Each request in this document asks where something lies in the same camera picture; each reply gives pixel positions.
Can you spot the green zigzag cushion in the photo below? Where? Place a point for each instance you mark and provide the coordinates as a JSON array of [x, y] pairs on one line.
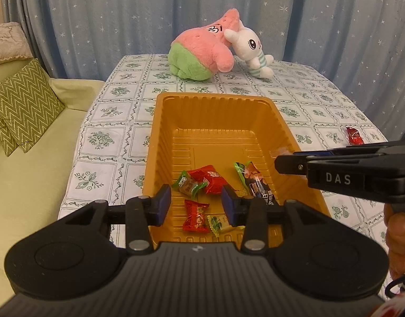
[[28, 107]]

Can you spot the white bunny plush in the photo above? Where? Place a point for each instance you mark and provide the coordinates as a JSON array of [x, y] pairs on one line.
[[248, 47]]

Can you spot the green floral tablecloth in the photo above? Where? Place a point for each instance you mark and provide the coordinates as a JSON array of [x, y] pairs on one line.
[[111, 151]]

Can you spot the red packet in tray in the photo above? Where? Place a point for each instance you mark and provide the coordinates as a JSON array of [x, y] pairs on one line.
[[195, 220]]

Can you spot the dark chocolate bar wrapper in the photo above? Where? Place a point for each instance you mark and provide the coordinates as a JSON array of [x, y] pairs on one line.
[[254, 182]]

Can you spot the yellow green candy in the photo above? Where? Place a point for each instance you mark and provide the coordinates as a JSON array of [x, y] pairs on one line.
[[219, 224]]

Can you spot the beige embroidered pillow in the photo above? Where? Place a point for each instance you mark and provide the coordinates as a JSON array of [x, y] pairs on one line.
[[13, 43]]

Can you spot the right hand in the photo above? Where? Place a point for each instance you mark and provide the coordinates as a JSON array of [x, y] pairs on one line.
[[395, 240]]

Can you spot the orange plastic tray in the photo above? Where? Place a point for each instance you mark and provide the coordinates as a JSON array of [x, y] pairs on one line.
[[191, 130]]

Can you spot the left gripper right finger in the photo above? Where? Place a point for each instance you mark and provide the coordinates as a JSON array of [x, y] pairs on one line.
[[249, 212]]

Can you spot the pink green star plush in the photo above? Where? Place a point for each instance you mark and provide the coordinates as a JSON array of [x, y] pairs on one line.
[[201, 52]]

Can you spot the green brown candy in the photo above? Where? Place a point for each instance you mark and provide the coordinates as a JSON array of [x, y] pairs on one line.
[[187, 185]]

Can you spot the light green sofa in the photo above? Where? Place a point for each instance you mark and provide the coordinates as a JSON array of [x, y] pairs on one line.
[[33, 183]]

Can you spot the dark red candy wrapper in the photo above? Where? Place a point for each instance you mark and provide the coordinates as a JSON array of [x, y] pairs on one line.
[[354, 136]]

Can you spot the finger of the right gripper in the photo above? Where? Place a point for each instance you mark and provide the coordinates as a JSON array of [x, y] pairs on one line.
[[342, 151], [292, 164]]

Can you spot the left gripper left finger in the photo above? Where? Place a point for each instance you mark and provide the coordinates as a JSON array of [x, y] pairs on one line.
[[140, 213]]

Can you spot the red candy in tray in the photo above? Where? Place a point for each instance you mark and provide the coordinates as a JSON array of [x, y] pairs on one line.
[[208, 175]]

